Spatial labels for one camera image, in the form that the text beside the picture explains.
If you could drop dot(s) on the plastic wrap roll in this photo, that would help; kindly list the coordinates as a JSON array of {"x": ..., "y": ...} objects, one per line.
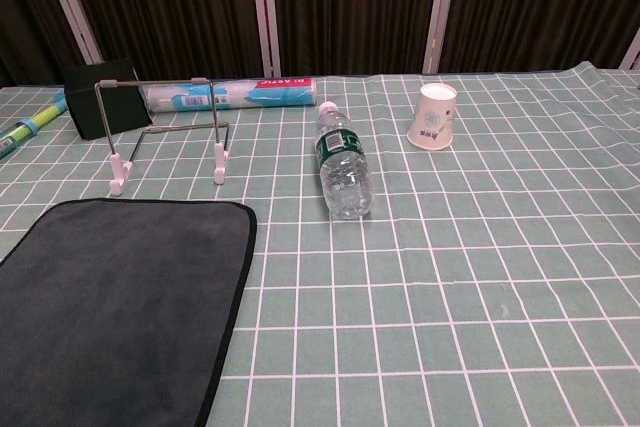
[{"x": 270, "y": 94}]

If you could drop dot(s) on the green blue toy water pump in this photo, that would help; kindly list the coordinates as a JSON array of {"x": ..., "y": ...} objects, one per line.
[{"x": 40, "y": 119}]

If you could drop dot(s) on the white partition frame post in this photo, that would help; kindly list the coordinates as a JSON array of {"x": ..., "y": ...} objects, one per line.
[
  {"x": 632, "y": 52},
  {"x": 265, "y": 7},
  {"x": 440, "y": 7},
  {"x": 70, "y": 2}
]

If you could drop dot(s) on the white paper cup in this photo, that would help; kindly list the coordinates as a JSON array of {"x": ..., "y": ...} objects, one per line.
[{"x": 432, "y": 117}]

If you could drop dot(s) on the blue towel with black trim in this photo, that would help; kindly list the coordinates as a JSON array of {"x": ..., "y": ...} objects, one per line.
[{"x": 115, "y": 307}]

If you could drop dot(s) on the green checked tablecloth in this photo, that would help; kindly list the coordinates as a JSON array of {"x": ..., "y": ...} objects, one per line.
[{"x": 450, "y": 272}]

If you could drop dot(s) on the clear plastic water bottle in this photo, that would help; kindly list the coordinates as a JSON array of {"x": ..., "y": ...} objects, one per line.
[{"x": 345, "y": 172}]

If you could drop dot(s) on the black box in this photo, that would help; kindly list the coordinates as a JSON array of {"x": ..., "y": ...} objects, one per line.
[{"x": 82, "y": 107}]

